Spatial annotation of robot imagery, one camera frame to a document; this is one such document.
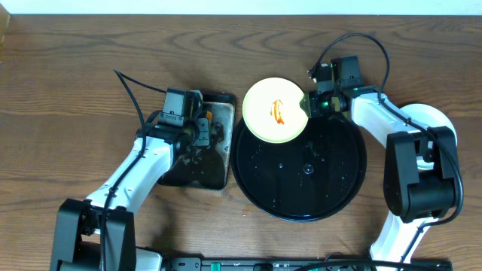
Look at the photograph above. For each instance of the black rectangular soapy tray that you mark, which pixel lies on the black rectangular soapy tray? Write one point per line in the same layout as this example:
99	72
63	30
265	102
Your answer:
202	167

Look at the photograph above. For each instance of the yellow plate with ketchup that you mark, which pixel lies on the yellow plate with ketchup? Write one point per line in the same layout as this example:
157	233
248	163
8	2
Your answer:
272	112

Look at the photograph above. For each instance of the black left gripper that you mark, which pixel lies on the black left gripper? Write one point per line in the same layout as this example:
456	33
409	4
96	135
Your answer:
202	140

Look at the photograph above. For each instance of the black round tray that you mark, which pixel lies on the black round tray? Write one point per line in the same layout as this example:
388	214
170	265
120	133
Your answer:
309	178

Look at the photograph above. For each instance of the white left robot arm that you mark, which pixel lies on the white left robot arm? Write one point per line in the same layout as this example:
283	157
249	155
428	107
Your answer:
98	233

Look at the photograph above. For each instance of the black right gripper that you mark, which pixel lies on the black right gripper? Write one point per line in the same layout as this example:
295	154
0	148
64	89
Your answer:
314	111

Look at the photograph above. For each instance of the light blue plate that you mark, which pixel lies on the light blue plate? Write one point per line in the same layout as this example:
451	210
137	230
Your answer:
430	116

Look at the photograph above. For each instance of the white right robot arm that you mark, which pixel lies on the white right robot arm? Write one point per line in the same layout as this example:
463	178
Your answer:
422	184

